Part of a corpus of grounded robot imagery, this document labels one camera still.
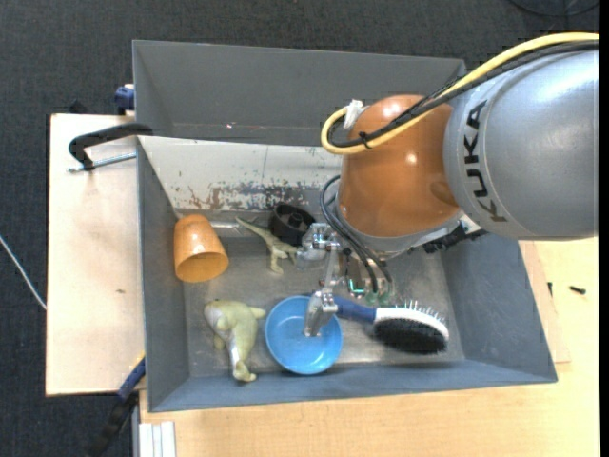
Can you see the blue and white hairbrush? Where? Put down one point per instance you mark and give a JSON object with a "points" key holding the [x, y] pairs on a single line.
{"points": [[409, 333]]}

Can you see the pale green plush toy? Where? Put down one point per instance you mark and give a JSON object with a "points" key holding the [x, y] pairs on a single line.
{"points": [[238, 326]]}

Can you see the small black screw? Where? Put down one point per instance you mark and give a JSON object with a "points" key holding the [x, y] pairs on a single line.
{"points": [[578, 290]]}

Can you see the blue bowl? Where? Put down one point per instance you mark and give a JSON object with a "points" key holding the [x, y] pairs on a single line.
{"points": [[290, 350]]}

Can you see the orange plastic cup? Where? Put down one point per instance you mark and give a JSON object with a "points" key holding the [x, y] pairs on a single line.
{"points": [[197, 250]]}

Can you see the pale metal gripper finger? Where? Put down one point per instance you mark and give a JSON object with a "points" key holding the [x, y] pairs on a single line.
{"points": [[327, 308], [311, 317]]}

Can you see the green toy dinosaur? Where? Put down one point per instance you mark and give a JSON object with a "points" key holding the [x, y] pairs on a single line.
{"points": [[277, 251]]}

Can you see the black round plastic part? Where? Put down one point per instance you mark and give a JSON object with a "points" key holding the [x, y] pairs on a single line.
{"points": [[285, 224]]}

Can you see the grey metal bin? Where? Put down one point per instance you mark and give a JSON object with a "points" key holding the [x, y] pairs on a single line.
{"points": [[295, 93]]}

